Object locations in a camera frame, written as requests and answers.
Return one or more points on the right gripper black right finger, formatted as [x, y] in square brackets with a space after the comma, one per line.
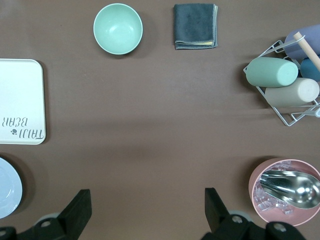
[217, 212]

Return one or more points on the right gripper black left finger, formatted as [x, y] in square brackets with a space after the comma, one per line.
[75, 212]

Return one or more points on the white plate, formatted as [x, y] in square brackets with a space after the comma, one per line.
[7, 187]

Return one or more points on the clear ice cubes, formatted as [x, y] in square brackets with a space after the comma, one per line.
[265, 203]

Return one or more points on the pink bowl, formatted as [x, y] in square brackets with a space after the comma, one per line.
[295, 218]

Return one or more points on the metal scoop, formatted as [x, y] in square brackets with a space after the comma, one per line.
[295, 190]

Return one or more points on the cream bear print tray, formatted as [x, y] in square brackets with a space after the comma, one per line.
[20, 95]

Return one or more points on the beige cup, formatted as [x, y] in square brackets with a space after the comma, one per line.
[287, 95]

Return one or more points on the green cup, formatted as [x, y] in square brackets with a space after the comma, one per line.
[270, 72]

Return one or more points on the teal blue cup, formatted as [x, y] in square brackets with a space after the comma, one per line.
[308, 71]

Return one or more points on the folded grey cloth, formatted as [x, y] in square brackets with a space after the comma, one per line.
[195, 25]

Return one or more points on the mint green bowl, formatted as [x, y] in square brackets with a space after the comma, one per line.
[117, 27]

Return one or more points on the purple cup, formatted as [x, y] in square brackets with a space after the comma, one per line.
[310, 32]

